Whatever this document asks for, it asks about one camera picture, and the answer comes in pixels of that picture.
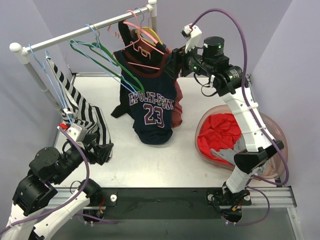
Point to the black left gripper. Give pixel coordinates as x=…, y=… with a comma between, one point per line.
x=91, y=146

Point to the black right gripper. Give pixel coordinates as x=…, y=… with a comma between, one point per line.
x=175, y=62

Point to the pink wire hanger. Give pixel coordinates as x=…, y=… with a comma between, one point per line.
x=148, y=57

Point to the navy maroon-trimmed tank top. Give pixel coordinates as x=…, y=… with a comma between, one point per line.
x=152, y=110

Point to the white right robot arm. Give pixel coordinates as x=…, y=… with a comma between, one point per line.
x=231, y=85

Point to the yellow hanger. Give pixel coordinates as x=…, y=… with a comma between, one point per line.
x=151, y=33

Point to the black tank top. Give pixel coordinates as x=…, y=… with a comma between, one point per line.
x=128, y=36

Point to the light blue hanger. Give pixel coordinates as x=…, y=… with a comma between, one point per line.
x=96, y=33

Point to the pink hanger holding black top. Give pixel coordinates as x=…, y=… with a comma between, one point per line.
x=138, y=28

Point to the green hanger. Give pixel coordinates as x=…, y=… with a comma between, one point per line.
x=120, y=73

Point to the blue hanger holding striped garment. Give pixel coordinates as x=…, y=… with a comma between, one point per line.
x=55, y=83

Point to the black white striped garment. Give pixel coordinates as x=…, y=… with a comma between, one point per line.
x=78, y=109

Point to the red garment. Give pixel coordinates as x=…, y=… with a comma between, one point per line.
x=218, y=131

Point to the translucent pink laundry basket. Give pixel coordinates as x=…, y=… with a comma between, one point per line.
x=274, y=167

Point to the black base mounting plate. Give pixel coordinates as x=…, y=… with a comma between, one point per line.
x=160, y=203

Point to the grey garment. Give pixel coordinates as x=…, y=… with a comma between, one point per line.
x=227, y=155

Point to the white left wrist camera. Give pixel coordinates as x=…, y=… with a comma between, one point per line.
x=74, y=131

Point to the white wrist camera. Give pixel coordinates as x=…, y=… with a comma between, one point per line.
x=192, y=34
x=74, y=131

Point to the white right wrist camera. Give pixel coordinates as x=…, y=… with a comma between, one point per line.
x=192, y=34

